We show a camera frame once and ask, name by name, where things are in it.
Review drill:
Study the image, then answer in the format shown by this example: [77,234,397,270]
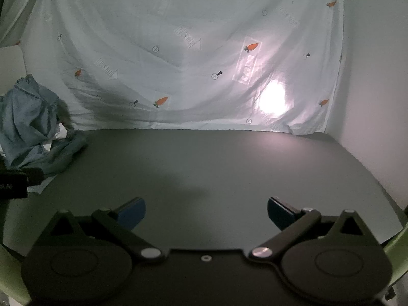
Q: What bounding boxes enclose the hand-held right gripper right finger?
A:
[249,197,382,264]

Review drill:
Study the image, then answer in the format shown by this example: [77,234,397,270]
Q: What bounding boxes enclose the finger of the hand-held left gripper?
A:
[25,167,44,187]

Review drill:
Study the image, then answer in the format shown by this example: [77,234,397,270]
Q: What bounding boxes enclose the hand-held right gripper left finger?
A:
[40,197,167,263]

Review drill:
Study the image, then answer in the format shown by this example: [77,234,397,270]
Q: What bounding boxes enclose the light blue denim jeans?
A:
[0,74,89,178]

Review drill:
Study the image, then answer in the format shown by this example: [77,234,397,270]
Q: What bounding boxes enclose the white cloth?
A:
[27,124,75,196]

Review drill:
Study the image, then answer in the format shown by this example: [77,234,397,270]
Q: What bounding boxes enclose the white carrot print sheet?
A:
[0,0,354,135]

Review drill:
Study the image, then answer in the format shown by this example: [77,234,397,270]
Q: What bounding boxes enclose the green frame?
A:
[382,204,408,301]
[0,244,31,306]

